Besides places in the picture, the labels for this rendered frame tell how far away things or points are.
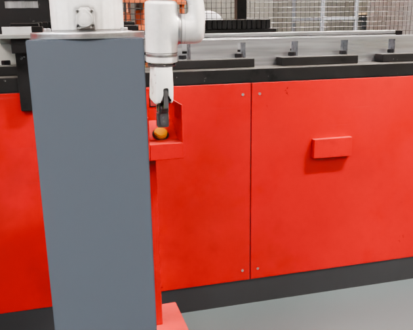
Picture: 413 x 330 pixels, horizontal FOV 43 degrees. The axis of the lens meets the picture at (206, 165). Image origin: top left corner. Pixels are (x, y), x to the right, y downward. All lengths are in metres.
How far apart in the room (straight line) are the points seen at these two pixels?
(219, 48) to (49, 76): 1.09
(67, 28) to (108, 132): 0.18
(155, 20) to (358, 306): 1.29
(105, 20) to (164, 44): 0.51
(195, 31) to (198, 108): 0.42
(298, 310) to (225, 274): 0.30
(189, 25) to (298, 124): 0.66
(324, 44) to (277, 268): 0.85
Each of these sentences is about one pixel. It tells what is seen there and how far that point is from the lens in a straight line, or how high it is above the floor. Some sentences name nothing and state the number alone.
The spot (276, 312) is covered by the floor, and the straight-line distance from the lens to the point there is 2.00.
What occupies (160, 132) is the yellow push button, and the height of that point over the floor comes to 0.72.
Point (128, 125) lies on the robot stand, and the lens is 0.86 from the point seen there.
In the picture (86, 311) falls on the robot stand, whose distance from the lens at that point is 0.98.
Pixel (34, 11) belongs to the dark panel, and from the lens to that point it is 2.33.
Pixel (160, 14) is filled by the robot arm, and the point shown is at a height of 1.05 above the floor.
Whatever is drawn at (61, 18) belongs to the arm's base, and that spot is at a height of 1.03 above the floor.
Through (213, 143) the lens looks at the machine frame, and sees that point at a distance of 1.78.
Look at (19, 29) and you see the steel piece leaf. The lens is 1.74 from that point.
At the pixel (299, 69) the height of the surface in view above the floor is 0.87.
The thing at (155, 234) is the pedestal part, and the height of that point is 0.42.
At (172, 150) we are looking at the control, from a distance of 1.45.
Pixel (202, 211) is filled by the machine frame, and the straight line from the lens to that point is 1.84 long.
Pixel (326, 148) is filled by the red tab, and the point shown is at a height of 0.58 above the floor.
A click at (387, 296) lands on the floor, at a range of 2.19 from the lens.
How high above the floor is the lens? 1.02
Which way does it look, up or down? 15 degrees down
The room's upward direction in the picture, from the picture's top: 1 degrees counter-clockwise
